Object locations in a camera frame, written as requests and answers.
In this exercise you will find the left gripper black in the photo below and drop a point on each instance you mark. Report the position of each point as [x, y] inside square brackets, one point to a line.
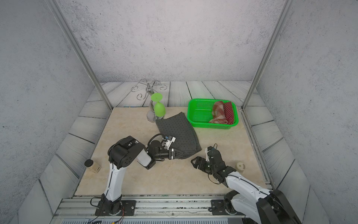
[171, 154]

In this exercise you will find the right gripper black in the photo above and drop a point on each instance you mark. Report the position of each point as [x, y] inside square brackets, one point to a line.
[201, 166]

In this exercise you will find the grey polka dot skirt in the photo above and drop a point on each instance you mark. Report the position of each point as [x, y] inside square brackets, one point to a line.
[187, 142]

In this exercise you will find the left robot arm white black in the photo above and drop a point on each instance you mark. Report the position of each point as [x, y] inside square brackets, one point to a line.
[127, 150]

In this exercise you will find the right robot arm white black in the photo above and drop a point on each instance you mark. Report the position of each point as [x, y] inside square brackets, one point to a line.
[263, 206]

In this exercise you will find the small translucent plastic bottle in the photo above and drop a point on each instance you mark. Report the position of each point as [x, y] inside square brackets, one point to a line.
[240, 167]

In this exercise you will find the green plastic wine glass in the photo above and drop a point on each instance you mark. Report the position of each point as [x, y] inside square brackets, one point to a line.
[158, 107]

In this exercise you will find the brown plaid rolled skirt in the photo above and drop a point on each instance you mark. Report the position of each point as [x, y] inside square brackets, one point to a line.
[218, 114]

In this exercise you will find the green plastic basket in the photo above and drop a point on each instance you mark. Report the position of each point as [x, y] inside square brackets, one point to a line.
[200, 113]

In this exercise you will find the red dotted rolled skirt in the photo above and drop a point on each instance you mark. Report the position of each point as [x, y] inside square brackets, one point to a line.
[229, 113]

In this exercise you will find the small bottle black cap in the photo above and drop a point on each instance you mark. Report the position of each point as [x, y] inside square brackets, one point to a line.
[92, 166]

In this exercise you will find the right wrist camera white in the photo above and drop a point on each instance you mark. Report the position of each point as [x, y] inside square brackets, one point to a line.
[206, 153]

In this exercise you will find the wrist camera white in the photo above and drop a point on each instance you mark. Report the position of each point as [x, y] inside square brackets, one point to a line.
[206, 153]
[168, 140]

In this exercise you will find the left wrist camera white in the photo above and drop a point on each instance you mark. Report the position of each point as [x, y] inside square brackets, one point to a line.
[168, 140]

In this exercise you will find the silver wire glass rack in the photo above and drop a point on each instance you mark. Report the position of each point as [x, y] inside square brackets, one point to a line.
[148, 86]

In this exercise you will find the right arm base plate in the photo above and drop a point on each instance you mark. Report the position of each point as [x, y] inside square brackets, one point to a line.
[219, 207]

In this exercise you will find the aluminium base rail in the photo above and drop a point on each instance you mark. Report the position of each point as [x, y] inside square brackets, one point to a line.
[149, 208]

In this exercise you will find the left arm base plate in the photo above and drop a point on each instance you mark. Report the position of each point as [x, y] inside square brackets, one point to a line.
[118, 207]

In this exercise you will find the left aluminium frame post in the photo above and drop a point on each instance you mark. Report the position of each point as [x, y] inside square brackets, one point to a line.
[58, 15]

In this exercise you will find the aluminium frame post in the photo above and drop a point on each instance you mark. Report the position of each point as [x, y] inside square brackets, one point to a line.
[58, 15]
[274, 37]

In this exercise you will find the right aluminium frame post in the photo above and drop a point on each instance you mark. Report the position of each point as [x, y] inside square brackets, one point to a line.
[274, 37]

